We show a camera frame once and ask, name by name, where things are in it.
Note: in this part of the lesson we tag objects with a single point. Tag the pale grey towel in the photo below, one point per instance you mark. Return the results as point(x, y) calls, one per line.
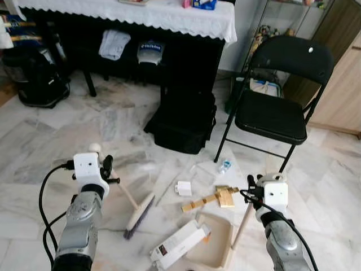
point(114, 45)

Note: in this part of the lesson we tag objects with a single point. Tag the white lace cloth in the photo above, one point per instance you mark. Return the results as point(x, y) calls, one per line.
point(113, 14)

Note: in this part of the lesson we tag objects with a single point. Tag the wooden floor plinth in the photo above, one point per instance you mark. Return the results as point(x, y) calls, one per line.
point(5, 96)

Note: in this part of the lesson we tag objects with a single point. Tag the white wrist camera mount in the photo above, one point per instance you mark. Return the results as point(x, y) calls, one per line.
point(275, 196)
point(87, 166)

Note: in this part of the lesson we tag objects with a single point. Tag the long white carton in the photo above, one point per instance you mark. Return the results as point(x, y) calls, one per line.
point(177, 245)

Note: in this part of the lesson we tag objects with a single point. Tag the black vacuum cleaner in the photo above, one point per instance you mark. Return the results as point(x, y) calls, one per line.
point(34, 82)

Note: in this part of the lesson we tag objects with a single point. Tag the black folding chair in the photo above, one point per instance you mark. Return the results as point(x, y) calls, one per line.
point(271, 116)

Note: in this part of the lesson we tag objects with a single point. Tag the beige broom with purple bristles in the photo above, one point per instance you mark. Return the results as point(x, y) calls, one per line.
point(140, 217)

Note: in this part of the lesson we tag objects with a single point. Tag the light wooden cabinet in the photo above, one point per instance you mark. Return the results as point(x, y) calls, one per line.
point(344, 90)

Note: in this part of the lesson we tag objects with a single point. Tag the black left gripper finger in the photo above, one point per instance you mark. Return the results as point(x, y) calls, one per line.
point(107, 164)

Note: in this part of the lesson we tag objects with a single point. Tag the glass display cabinet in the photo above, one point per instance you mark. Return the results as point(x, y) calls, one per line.
point(282, 17)

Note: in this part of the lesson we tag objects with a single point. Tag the black piano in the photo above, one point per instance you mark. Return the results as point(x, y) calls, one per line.
point(192, 62)

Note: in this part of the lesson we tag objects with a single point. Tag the colourful book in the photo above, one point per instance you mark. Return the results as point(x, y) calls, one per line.
point(133, 1)

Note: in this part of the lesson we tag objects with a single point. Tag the small white box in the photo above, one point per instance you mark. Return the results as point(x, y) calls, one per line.
point(184, 188)

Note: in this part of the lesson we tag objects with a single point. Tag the black fabric bag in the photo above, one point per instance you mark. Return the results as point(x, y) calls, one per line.
point(180, 121)

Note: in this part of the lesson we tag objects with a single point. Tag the white and blue cap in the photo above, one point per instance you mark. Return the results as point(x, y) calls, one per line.
point(150, 53)

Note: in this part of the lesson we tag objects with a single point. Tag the white toilet paper roll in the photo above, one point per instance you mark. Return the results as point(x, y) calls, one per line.
point(5, 34)

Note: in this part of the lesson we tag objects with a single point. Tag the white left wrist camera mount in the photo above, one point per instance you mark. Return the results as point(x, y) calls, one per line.
point(87, 166)

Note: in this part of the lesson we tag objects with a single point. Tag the pink bottle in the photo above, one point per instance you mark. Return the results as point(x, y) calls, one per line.
point(186, 3)

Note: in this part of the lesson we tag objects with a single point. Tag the blue and white tissue pack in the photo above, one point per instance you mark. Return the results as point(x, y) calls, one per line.
point(204, 4)

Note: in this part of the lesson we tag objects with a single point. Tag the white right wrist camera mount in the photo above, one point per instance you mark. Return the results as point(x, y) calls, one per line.
point(275, 196)

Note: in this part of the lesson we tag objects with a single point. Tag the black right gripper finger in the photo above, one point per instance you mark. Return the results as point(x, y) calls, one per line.
point(252, 182)

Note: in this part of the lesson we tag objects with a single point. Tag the blue printed package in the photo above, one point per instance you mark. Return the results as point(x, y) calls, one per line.
point(22, 25)

